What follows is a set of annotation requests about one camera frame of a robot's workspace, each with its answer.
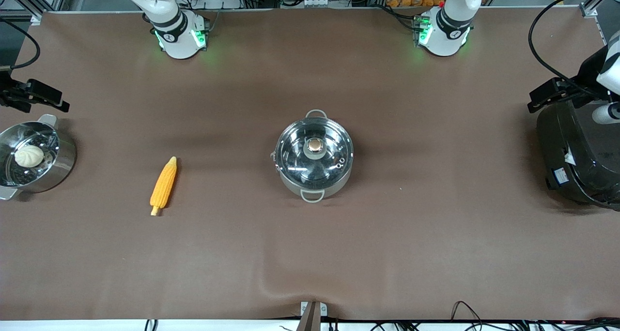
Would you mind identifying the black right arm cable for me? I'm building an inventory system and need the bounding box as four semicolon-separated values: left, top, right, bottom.
0;18;41;71

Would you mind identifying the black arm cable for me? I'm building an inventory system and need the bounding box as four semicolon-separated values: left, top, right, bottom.
528;0;608;99
0;18;41;71

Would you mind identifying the white steamed bun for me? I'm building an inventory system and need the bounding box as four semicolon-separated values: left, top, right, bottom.
14;144;45;168

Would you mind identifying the black electric cooker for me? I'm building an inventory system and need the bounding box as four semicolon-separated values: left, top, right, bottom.
536;98;620;211

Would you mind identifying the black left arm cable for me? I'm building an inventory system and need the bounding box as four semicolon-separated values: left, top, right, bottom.
528;0;608;99

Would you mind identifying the yellow corn cob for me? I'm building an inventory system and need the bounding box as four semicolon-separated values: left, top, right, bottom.
150;157;178;217

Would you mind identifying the stainless steel two-handled pot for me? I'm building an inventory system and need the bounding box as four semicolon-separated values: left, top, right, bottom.
270;109;354;204

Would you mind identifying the brown table mat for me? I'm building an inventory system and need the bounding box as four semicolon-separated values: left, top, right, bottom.
0;6;620;322

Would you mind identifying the glass pot lid with knob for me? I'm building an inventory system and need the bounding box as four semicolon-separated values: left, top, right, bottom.
276;119;353;191

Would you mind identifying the stainless steel steamer pot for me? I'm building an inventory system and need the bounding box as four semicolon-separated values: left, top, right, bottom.
0;114;77;201

